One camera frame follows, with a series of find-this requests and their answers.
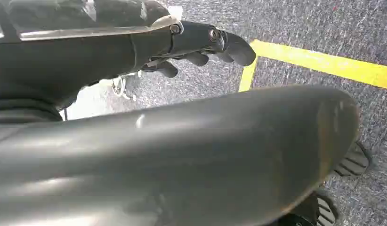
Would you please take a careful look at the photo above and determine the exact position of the small silver metal part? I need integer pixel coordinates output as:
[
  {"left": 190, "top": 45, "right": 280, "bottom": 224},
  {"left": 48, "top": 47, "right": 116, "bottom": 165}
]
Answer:
[{"left": 111, "top": 70, "right": 143, "bottom": 102}]

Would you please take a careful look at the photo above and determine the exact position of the yellow floor tape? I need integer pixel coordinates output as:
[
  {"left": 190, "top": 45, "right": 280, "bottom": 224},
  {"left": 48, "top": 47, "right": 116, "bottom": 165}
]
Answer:
[{"left": 238, "top": 39, "right": 387, "bottom": 93}]

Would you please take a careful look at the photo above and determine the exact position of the black ribbed robot foot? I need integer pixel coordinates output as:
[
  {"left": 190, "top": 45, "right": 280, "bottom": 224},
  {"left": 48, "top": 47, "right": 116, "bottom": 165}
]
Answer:
[
  {"left": 274, "top": 190, "right": 340, "bottom": 226},
  {"left": 333, "top": 141, "right": 374, "bottom": 178}
]

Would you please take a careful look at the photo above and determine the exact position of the ribbed grey left arm sleeve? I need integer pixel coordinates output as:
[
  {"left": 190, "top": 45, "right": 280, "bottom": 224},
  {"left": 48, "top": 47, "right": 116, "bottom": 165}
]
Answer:
[{"left": 0, "top": 98, "right": 64, "bottom": 124}]

